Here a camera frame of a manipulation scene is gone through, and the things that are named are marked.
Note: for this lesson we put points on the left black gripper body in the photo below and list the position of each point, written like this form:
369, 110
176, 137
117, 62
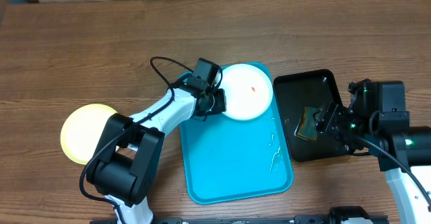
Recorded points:
216, 103

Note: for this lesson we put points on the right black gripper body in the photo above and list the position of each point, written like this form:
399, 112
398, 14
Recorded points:
342, 128

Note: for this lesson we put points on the green yellow sponge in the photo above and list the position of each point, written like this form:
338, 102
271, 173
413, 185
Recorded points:
306, 128

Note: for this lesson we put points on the white plate with stain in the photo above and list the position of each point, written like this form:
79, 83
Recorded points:
248, 91

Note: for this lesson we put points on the yellow plate with stain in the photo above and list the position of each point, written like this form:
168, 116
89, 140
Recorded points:
82, 130

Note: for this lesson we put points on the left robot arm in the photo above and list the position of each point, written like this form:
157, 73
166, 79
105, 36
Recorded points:
123, 167

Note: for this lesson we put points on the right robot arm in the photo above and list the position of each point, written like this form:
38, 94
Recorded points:
377, 119

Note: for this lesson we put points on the black rectangular tray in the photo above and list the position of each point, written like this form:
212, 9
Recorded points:
297, 91

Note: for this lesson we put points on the teal plastic tray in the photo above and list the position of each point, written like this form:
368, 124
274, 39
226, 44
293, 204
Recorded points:
227, 159

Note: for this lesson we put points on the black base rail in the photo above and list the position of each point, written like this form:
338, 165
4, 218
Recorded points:
336, 215

